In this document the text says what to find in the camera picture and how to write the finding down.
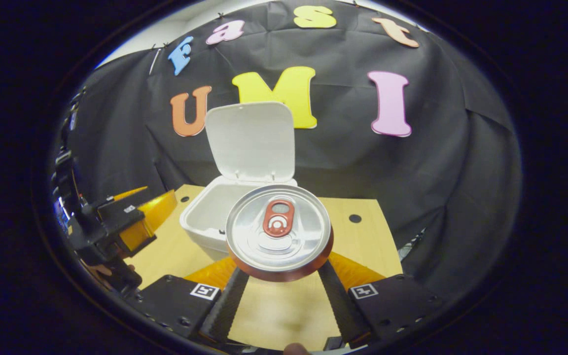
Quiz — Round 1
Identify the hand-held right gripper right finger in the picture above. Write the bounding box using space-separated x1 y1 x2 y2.
317 251 444 347

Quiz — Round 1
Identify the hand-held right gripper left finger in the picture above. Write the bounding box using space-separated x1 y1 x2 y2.
135 255 250 345

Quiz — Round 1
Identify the red pop can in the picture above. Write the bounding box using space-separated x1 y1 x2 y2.
225 185 334 283

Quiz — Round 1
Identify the white desktop garbage bin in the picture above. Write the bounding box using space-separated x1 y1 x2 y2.
179 102 298 262

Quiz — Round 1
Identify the wooden desktop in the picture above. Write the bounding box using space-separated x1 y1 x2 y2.
134 184 404 352

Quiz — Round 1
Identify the computer monitor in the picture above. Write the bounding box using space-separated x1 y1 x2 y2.
55 196 71 232

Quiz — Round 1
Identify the black backdrop cloth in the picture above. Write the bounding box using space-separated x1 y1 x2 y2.
62 0 522 296

